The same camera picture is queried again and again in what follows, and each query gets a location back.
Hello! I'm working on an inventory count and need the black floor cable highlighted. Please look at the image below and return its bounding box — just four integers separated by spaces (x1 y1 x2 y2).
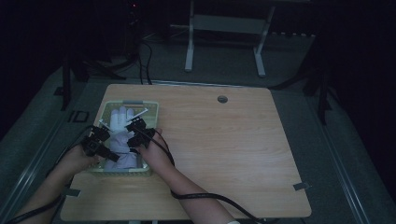
141 40 154 86
135 52 145 86

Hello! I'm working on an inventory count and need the person's right hand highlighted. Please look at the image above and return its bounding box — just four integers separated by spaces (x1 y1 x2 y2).
136 127 177 179

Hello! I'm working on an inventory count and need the black tripod stand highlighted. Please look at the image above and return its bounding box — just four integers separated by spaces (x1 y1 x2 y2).
60 46 138 111
269 40 332 126

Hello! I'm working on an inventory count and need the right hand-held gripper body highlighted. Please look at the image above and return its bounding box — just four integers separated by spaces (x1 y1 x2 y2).
125 107 157 149

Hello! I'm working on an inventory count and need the white metal table frame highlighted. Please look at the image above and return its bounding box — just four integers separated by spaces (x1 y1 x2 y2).
169 0 276 78

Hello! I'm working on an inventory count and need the metal floor rail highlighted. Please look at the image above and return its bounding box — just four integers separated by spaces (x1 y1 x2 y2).
0 118 70 217
311 96 375 224

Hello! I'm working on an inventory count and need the person's left hand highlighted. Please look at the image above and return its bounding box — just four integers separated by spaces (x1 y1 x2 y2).
60 143 101 173

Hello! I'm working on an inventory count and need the dark equipment tower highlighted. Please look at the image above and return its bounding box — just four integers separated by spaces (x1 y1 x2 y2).
125 0 142 62

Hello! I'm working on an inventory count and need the black rectangular floor bracket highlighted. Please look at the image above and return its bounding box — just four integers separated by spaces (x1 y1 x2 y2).
67 110 91 123

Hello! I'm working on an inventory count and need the pale green plastic basket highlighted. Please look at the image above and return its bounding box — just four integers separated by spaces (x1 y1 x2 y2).
88 100 160 177

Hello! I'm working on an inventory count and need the pale lilac padded glove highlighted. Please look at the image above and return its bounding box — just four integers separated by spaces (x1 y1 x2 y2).
104 105 139 171

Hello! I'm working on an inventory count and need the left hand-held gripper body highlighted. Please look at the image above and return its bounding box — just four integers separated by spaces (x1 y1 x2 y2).
81 119 111 158

